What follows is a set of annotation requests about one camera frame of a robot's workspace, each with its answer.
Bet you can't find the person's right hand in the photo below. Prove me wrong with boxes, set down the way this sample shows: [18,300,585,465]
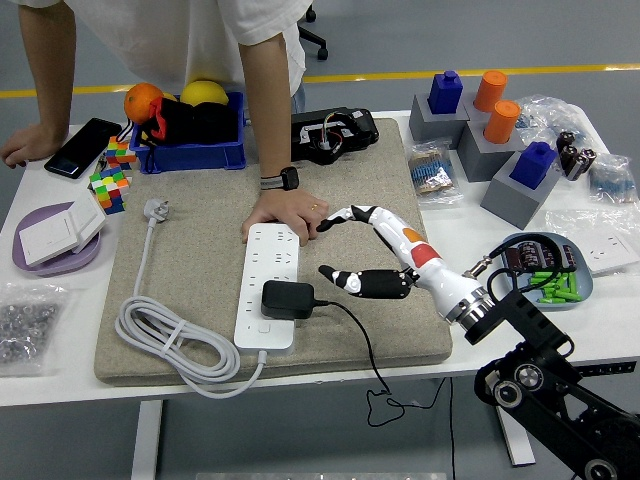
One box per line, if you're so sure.
[0,122,69,169]

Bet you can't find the robot right hand white shell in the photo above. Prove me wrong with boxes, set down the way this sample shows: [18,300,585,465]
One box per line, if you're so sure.
[316,204,484,319]

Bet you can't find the person's left hand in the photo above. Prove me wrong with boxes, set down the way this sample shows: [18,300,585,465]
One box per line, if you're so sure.
[241,188,330,247]

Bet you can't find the black plug adapter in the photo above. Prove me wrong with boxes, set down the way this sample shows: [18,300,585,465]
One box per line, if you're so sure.
[260,279,316,320]

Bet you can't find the thin black adapter cord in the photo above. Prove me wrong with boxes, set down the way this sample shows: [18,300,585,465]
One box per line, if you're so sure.
[312,298,457,480]

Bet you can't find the white power strip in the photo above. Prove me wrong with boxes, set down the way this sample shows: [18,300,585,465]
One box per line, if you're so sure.
[233,222,301,351]

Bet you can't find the black wristwatch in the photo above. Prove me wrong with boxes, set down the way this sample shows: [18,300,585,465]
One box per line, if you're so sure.
[259,166,300,191]

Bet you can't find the black smartphone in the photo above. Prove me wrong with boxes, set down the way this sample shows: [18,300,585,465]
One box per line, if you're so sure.
[43,116,123,180]

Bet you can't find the colourful puzzle cube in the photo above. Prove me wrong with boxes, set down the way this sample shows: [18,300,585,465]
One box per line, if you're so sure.
[104,135,138,171]
[88,167,132,216]

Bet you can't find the grey-brown mat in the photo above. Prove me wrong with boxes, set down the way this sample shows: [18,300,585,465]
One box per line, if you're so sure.
[93,117,454,387]

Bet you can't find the grey block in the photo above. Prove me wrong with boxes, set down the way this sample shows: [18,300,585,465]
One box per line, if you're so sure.
[457,118,529,184]
[462,92,501,124]
[480,151,564,232]
[408,93,471,150]

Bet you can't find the clear bag of taped resistors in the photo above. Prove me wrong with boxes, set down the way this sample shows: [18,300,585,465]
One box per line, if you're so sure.
[407,138,465,209]

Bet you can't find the blue plastic bin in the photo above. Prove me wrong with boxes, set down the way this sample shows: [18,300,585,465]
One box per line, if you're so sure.
[128,90,248,175]

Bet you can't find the orange fruit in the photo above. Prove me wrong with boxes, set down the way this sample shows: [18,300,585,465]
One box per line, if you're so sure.
[123,82,166,125]

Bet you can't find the purple plate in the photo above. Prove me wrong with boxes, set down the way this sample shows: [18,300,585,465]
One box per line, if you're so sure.
[11,201,109,278]

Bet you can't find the black and red pouch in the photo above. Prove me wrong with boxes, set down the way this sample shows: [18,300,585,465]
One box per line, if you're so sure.
[119,96,240,174]

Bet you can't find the clear plastic bag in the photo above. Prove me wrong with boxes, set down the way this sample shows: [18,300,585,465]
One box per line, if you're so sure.
[544,207,640,279]

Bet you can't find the blue peg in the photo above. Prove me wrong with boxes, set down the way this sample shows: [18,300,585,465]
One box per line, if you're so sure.
[508,141,558,190]
[427,69,464,115]

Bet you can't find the blue-grey plate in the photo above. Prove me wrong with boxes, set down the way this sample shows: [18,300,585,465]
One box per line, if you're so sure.
[500,232,595,311]

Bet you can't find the large yellow lemon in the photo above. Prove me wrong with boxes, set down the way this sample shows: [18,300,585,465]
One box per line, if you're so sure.
[179,79,230,107]

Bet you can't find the orange cylinder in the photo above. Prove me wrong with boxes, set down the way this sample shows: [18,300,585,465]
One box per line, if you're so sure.
[472,69,509,113]
[482,99,523,146]

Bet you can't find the black office chair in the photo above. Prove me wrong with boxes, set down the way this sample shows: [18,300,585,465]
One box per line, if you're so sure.
[298,4,330,61]

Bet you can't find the person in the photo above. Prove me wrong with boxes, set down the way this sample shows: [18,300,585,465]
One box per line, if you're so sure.
[64,0,314,114]

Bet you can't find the clear bag of metal nuts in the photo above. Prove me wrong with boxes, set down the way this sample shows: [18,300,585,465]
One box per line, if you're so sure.
[0,282,71,377]

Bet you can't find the black table control panel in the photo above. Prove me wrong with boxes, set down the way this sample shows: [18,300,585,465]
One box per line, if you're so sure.
[577,360,639,377]

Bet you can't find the large clear bag blue resistors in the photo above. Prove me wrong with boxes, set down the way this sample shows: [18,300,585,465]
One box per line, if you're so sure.
[514,94,599,146]

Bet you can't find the small clear bag blue resistors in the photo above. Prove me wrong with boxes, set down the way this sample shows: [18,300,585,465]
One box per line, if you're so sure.
[585,153,639,205]

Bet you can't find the small white switch panel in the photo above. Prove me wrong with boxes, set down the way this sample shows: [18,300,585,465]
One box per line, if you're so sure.
[67,189,109,254]

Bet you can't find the large white switch panel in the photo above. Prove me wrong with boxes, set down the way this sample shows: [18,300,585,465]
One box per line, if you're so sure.
[18,209,81,267]

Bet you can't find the black electronic device with wires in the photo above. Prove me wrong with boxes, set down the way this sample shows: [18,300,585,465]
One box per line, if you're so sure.
[289,106,380,166]

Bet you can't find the white power strip cord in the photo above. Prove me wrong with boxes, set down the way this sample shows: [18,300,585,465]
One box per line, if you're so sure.
[114,198,269,400]

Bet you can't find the white wall socket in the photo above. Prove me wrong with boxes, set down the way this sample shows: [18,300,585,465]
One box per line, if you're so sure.
[574,234,640,277]

